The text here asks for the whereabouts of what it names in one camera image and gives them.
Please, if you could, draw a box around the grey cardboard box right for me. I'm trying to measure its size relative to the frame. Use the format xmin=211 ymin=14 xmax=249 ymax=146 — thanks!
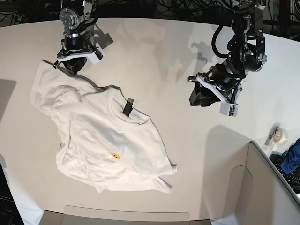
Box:
xmin=210 ymin=141 xmax=300 ymax=225

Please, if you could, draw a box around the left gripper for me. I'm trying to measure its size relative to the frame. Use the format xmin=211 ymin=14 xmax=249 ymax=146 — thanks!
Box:
xmin=189 ymin=82 xmax=221 ymax=107

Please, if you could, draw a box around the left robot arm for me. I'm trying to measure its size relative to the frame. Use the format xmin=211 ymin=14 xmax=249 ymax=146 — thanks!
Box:
xmin=187 ymin=0 xmax=267 ymax=107

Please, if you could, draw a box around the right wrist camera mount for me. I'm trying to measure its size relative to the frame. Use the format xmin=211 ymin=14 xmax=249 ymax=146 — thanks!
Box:
xmin=53 ymin=46 xmax=105 ymax=69

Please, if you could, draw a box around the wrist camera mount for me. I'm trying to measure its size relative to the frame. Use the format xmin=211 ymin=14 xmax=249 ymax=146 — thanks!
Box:
xmin=53 ymin=46 xmax=105 ymax=69
xmin=187 ymin=73 xmax=242 ymax=117

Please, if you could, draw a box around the clear tape roll dispenser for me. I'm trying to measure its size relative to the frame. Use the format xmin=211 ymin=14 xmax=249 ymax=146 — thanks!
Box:
xmin=264 ymin=122 xmax=288 ymax=151

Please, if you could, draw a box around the white printed t-shirt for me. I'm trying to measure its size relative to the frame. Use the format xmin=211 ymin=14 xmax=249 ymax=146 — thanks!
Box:
xmin=30 ymin=61 xmax=177 ymax=194

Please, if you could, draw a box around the grey cardboard box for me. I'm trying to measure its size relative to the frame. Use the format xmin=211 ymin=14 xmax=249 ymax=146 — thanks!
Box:
xmin=39 ymin=205 xmax=212 ymax=225
xmin=210 ymin=141 xmax=300 ymax=225

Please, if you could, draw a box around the black keyboard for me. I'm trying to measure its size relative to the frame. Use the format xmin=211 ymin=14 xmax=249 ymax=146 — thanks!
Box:
xmin=269 ymin=154 xmax=300 ymax=194

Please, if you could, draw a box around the blue cloth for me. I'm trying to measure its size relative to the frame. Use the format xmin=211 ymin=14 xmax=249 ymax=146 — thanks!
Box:
xmin=280 ymin=139 xmax=300 ymax=174

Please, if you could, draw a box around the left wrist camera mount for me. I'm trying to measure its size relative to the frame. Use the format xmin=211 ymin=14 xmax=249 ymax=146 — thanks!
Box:
xmin=187 ymin=73 xmax=242 ymax=117

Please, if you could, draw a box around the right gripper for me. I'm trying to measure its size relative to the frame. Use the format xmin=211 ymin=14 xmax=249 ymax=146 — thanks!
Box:
xmin=63 ymin=57 xmax=86 ymax=75

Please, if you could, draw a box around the grey cardboard box bottom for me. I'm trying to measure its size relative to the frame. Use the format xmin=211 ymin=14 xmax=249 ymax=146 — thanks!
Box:
xmin=39 ymin=205 xmax=212 ymax=225

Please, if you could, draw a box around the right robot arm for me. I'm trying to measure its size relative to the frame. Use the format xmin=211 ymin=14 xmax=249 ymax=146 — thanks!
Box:
xmin=53 ymin=0 xmax=103 ymax=75

